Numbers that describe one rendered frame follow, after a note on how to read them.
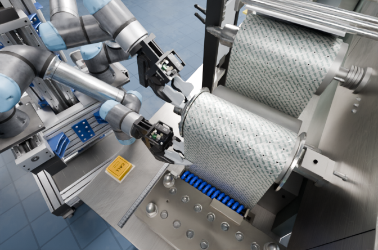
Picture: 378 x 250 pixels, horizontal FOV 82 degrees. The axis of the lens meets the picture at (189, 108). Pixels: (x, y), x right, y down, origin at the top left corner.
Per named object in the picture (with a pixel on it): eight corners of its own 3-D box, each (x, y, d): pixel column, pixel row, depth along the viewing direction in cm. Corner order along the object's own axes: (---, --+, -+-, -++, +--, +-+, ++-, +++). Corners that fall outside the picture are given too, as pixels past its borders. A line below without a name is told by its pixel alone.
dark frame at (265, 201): (202, 151, 89) (205, 123, 74) (281, 197, 78) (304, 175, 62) (193, 166, 85) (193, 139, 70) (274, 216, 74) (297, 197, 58)
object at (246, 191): (185, 166, 72) (184, 137, 58) (251, 208, 64) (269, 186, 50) (184, 168, 72) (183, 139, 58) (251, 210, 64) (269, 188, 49)
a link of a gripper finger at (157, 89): (168, 105, 57) (146, 78, 55) (165, 106, 58) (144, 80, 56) (179, 94, 59) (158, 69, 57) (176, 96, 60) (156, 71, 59)
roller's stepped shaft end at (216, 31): (209, 30, 70) (210, 21, 68) (225, 36, 68) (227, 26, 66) (204, 35, 69) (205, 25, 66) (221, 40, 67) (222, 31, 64)
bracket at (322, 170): (304, 151, 48) (307, 146, 46) (332, 164, 46) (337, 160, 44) (297, 169, 45) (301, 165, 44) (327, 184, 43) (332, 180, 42)
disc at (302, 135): (286, 152, 59) (310, 119, 48) (288, 153, 59) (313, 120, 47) (267, 199, 51) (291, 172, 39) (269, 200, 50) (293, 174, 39)
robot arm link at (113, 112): (117, 108, 82) (111, 93, 76) (139, 121, 79) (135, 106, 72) (102, 123, 78) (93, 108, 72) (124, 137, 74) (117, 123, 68)
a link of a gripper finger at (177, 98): (192, 112, 55) (169, 84, 53) (180, 117, 60) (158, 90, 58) (198, 105, 56) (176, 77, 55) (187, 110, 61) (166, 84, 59)
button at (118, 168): (120, 157, 88) (118, 155, 86) (133, 166, 85) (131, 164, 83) (107, 171, 84) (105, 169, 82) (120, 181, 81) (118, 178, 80)
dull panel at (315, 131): (360, -12, 189) (378, -45, 171) (364, -11, 188) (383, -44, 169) (270, 231, 71) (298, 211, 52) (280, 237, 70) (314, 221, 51)
